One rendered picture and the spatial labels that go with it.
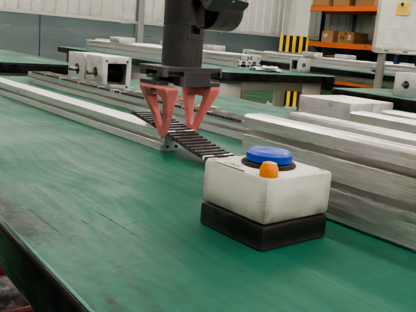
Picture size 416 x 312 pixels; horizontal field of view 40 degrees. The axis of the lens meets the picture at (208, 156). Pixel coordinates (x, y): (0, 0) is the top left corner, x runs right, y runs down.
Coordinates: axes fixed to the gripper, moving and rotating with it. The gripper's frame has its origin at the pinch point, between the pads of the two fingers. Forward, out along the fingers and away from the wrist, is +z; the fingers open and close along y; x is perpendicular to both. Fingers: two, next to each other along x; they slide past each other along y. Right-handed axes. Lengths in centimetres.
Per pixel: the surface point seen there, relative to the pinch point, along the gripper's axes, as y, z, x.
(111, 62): 32, -4, 74
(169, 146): -0.7, 2.5, 0.9
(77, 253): -30.2, 2.8, -28.3
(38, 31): 430, 3, 1042
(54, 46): 463, 32, 1040
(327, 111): 13.7, -4.5, -15.6
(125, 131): -2.1, 2.0, 10.6
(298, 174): -13.6, -3.0, -34.6
